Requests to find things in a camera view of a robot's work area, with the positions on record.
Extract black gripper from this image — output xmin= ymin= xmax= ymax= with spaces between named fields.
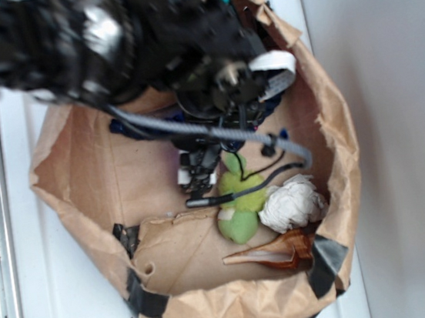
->
xmin=158 ymin=24 xmax=284 ymax=195

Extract dark blue twisted rope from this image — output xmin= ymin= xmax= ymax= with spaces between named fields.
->
xmin=107 ymin=95 xmax=290 ymax=168

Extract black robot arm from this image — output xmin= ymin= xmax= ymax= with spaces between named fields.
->
xmin=0 ymin=0 xmax=276 ymax=192

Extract green plush toy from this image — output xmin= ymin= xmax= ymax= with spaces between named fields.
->
xmin=217 ymin=152 xmax=266 ymax=245

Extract crumpled white paper ball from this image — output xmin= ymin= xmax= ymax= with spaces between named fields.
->
xmin=259 ymin=174 xmax=329 ymax=233

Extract brown paper bag tray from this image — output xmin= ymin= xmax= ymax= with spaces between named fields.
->
xmin=29 ymin=0 xmax=361 ymax=318

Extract brown conch seashell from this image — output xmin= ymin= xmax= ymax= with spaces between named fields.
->
xmin=223 ymin=229 xmax=315 ymax=269

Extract white flat ribbon cable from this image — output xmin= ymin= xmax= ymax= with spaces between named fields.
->
xmin=247 ymin=48 xmax=301 ymax=102

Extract grey sleeved cable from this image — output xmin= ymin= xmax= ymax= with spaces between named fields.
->
xmin=104 ymin=77 xmax=314 ymax=191

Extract thin black cable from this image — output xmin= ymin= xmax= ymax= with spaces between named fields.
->
xmin=178 ymin=132 xmax=310 ymax=209

